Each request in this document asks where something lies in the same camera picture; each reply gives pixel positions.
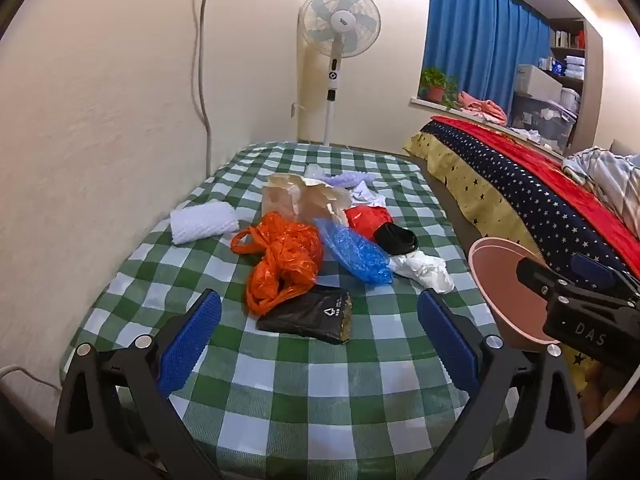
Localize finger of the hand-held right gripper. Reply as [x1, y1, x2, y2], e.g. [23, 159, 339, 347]
[516, 256, 568, 297]
[570, 253, 640, 292]

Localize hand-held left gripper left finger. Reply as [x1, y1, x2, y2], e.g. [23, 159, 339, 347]
[54, 288, 223, 480]

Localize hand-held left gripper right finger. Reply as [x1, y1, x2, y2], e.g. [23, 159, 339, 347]
[417, 288, 587, 480]

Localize pink plastic bin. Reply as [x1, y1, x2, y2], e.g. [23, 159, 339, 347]
[468, 237, 563, 352]

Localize white plastic bag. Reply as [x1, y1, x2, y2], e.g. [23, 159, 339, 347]
[387, 252, 455, 295]

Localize black courier packet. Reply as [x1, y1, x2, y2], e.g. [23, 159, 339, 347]
[256, 285, 353, 345]

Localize black plastic bag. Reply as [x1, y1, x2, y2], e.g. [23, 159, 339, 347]
[372, 222, 420, 257]

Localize white foam roll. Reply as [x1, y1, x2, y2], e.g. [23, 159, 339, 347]
[170, 200, 241, 246]

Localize orange plastic bag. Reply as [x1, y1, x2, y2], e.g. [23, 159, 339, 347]
[230, 211, 323, 317]

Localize blue plastic bag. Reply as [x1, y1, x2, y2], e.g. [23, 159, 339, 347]
[314, 217, 393, 285]

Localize red plastic bag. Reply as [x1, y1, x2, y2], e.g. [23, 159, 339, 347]
[345, 205, 395, 241]

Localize white paper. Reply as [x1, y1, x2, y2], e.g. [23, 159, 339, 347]
[350, 185, 388, 208]

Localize brown paper bag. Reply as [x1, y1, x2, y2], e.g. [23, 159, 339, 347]
[262, 173, 353, 226]

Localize blue striped quilt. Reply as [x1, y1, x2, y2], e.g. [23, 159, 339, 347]
[562, 146, 640, 233]

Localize bed with star bedding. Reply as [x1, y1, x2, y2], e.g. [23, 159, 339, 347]
[431, 116, 640, 266]

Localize bed with red blanket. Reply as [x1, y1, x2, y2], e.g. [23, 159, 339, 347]
[404, 121, 640, 406]

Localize green checked tablecloth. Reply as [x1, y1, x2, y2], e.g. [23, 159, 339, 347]
[59, 141, 506, 480]

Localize clear plastic storage box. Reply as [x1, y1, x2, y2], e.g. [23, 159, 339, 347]
[510, 92, 581, 146]

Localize white lidded tub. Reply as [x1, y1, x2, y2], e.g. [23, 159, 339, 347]
[560, 87, 582, 116]

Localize pink folded clothes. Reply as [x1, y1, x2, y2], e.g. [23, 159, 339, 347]
[457, 91, 508, 122]

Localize white cardboard box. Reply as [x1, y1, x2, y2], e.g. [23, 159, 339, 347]
[516, 64, 563, 106]

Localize blue white packets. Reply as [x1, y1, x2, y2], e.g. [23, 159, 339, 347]
[537, 56, 585, 78]

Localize wooden bookshelf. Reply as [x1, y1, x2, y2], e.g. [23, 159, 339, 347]
[547, 19, 603, 156]

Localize potted green plant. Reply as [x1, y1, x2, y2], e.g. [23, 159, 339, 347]
[419, 66, 460, 110]

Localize row of books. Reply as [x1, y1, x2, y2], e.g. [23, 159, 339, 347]
[554, 30, 586, 50]

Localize blue curtain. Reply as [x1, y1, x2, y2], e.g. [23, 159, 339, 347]
[422, 0, 551, 116]

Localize white standing fan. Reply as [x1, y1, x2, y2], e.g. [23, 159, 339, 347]
[298, 0, 382, 148]

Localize white cable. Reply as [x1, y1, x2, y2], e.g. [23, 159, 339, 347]
[0, 366, 63, 392]

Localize grey wall cable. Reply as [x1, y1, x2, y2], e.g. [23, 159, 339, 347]
[192, 0, 217, 176]

